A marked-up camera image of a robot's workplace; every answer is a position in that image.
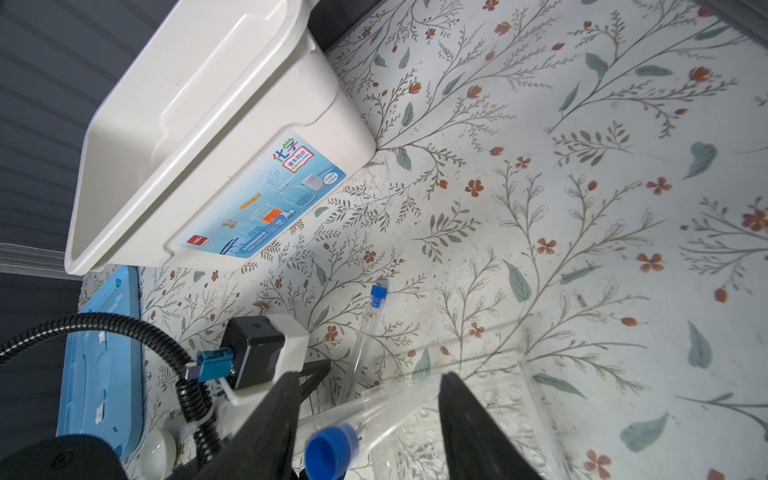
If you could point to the blue capped test tube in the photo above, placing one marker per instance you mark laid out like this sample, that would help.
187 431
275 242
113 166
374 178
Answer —
369 322
328 444

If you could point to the blue plastic bin lid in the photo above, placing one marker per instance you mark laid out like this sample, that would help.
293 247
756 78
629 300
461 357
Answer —
102 390

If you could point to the white plastic storage bin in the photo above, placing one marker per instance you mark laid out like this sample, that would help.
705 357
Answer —
228 127

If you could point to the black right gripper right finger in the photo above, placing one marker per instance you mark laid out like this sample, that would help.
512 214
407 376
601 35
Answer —
475 446

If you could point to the clear plastic test tube rack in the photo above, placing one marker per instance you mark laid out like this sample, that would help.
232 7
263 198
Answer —
506 389

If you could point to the white porcelain mortar bowl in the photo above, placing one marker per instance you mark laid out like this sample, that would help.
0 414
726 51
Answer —
158 455

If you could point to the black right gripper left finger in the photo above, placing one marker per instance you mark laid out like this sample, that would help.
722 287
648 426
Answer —
263 446

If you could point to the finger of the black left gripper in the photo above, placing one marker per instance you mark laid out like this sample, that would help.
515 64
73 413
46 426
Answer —
312 375

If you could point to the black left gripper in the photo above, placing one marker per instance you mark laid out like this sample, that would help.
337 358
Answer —
77 457

